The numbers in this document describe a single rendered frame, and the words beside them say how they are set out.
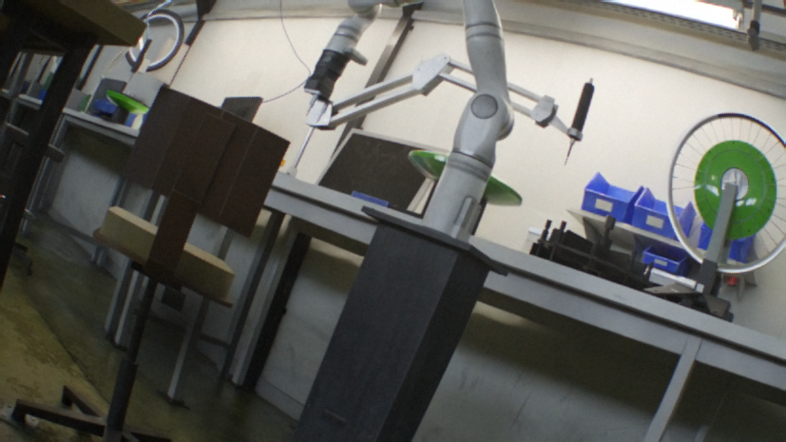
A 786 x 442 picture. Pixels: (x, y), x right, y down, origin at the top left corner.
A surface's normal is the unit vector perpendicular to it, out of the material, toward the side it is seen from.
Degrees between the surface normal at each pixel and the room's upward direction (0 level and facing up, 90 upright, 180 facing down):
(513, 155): 90
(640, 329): 90
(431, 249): 90
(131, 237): 90
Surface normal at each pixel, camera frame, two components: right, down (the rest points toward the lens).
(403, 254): -0.40, -0.25
